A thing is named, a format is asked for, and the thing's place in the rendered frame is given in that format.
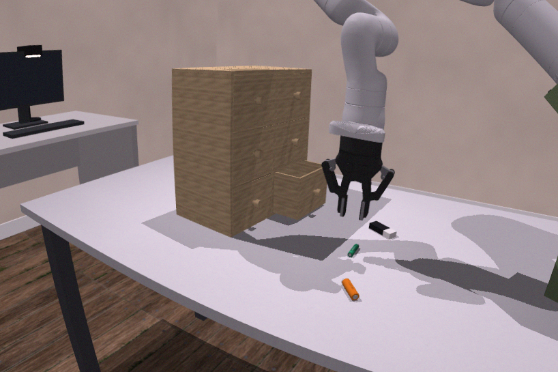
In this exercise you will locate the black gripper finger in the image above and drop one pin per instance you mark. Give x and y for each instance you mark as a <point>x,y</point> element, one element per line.
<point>386,176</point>
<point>328,169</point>

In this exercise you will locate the green aaa battery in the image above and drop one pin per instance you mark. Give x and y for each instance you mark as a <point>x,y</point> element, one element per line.
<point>353,250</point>

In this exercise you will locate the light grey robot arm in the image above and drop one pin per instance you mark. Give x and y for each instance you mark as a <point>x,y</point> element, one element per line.
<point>533,23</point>

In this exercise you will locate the brown wooden chest of drawers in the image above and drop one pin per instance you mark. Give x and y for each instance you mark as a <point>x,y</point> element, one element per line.
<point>202,110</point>

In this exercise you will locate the orange battery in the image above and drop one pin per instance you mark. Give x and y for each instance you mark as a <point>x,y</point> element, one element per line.
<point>350,289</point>

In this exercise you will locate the brown wooden drawer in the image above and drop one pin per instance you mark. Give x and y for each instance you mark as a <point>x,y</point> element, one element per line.
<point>298,189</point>
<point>291,137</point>
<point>252,152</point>
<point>251,201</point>
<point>253,99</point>
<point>290,102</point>

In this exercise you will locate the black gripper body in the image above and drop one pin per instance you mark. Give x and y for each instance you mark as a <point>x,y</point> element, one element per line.
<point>365,152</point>

